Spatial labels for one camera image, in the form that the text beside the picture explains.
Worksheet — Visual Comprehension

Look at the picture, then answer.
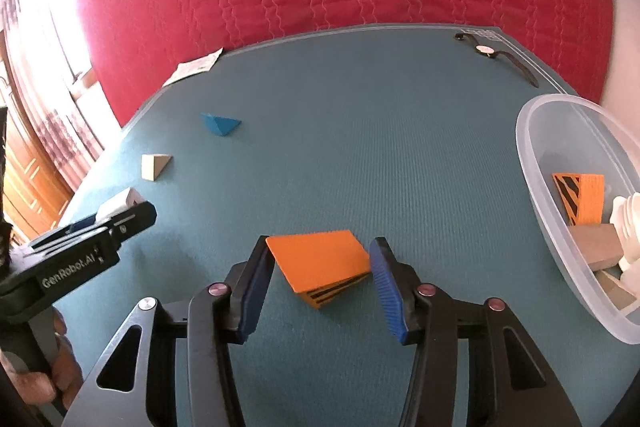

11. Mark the small tan wooden block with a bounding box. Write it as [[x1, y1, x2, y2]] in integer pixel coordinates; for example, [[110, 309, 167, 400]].
[[594, 270, 639, 314]]

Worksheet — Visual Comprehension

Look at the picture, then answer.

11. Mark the white tape roll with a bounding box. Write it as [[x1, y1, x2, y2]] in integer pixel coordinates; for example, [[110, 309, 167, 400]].
[[610, 192, 640, 273]]

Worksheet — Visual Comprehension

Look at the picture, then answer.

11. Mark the dark brown wooden block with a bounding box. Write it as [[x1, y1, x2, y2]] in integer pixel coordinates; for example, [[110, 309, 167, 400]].
[[568, 223, 624, 272]]

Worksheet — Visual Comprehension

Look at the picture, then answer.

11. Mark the wristwatch with dark strap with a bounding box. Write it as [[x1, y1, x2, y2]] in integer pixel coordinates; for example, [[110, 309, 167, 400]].
[[454, 31, 539, 89]]

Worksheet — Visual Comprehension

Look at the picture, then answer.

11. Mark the left hand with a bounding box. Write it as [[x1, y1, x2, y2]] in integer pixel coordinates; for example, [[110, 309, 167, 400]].
[[1, 309, 84, 410]]

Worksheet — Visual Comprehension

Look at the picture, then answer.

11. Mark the orange striped wedge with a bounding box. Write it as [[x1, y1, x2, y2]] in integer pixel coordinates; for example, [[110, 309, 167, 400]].
[[266, 230, 370, 309], [552, 172, 604, 225]]

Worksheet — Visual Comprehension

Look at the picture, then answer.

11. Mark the patterned curtain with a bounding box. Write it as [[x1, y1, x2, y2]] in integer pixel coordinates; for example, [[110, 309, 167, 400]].
[[1, 0, 103, 190]]

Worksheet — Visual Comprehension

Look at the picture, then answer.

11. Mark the white paper packet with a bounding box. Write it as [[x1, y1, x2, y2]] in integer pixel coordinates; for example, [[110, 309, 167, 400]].
[[163, 48, 224, 88]]

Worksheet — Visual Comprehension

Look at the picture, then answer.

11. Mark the light wooden block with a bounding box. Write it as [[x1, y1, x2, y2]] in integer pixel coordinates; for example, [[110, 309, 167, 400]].
[[141, 154, 172, 181]]

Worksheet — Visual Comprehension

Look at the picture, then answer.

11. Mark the blue wedge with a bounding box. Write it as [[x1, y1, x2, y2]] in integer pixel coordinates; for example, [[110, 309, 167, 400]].
[[201, 113, 241, 136]]

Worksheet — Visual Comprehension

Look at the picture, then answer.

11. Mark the white power adapter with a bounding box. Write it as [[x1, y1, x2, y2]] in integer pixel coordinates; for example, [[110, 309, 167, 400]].
[[96, 187, 144, 222]]

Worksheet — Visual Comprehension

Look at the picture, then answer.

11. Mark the clear plastic bowl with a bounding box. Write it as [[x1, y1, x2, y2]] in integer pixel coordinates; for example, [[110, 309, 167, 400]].
[[515, 94, 639, 345]]

